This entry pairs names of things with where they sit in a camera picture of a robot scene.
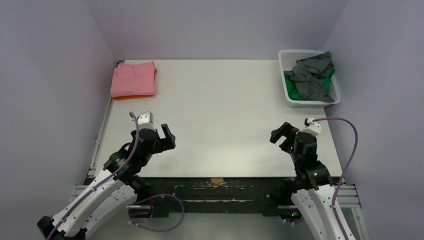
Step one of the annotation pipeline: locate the grey t-shirt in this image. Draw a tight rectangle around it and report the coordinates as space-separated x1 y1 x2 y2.
283 51 335 103

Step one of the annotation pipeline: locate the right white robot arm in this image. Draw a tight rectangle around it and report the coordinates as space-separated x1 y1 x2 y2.
269 118 355 240

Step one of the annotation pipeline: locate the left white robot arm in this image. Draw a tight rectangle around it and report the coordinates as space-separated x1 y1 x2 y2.
37 122 176 240

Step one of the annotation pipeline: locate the green t-shirt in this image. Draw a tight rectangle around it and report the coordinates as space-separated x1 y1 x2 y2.
283 69 336 103

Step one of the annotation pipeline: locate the orange folded t-shirt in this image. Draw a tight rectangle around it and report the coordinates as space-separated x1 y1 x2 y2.
111 67 158 101

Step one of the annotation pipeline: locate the pink folded t-shirt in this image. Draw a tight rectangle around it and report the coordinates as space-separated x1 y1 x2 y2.
110 60 157 98

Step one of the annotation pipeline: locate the brown tape piece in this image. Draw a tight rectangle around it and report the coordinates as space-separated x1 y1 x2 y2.
210 177 225 185

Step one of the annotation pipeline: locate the white plastic basket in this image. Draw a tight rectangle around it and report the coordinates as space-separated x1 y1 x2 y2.
278 49 341 108

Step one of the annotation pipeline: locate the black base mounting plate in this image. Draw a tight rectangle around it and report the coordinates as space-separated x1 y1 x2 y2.
125 177 301 219

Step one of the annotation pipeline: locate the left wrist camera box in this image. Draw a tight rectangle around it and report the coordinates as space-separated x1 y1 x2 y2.
137 111 154 125

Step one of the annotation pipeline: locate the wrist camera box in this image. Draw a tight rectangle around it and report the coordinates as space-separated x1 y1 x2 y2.
302 117 322 137
137 111 154 125

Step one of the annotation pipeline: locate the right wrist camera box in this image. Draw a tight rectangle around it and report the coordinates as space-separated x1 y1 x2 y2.
302 117 322 137

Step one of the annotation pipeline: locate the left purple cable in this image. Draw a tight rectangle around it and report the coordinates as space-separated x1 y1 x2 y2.
46 111 185 240

